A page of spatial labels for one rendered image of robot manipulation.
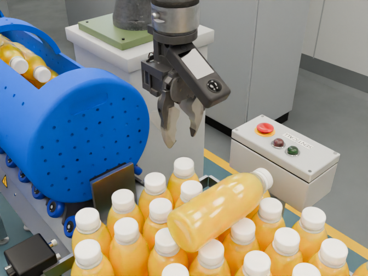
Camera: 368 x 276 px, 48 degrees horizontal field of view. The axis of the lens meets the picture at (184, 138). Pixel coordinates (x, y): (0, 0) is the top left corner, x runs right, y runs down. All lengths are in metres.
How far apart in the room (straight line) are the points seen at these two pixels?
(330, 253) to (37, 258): 0.49
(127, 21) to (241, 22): 1.27
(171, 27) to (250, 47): 1.77
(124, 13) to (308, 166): 0.68
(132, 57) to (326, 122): 2.20
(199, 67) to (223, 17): 1.84
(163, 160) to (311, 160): 0.64
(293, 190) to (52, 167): 0.47
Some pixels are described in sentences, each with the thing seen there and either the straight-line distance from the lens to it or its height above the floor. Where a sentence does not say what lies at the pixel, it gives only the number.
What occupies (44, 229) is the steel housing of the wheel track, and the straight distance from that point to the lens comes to 1.02.
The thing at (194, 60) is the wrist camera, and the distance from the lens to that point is 0.66.
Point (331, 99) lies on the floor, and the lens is 3.43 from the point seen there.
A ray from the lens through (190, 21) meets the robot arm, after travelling 0.65.
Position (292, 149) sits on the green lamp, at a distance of 0.84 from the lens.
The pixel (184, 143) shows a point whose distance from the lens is 1.39.
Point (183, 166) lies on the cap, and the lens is 0.80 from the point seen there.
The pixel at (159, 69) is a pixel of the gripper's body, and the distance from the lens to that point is 0.69.
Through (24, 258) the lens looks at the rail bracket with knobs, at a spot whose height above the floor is 1.00.
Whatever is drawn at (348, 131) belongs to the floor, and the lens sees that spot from 3.08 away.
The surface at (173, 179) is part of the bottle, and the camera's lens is 0.82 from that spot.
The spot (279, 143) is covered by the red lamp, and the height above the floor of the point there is 1.11.
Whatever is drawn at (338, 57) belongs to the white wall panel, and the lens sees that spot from 3.63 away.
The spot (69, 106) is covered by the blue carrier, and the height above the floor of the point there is 1.20.
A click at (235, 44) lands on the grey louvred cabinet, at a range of 2.47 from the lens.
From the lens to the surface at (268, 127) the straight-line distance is 0.89.
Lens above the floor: 1.59
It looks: 35 degrees down
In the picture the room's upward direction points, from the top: straight up
